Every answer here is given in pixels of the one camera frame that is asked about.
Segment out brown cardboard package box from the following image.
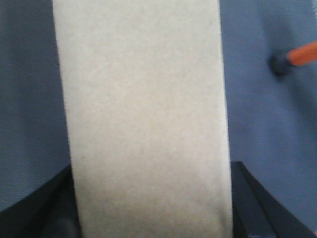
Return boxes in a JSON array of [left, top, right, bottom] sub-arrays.
[[53, 0, 233, 238]]

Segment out orange black barcode scanner gun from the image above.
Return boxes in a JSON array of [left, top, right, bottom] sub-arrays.
[[268, 40, 317, 77]]

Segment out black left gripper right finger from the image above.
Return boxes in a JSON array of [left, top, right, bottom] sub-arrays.
[[230, 161, 316, 238]]

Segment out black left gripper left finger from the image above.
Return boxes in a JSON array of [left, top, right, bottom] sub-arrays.
[[0, 165, 82, 238]]

